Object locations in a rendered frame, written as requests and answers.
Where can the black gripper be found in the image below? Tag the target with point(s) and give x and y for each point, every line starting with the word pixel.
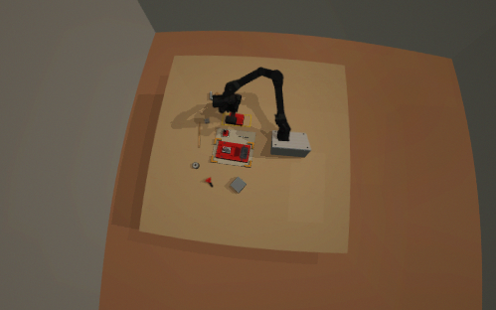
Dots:
pixel 231 119

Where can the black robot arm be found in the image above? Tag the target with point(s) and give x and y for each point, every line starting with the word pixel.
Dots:
pixel 229 99

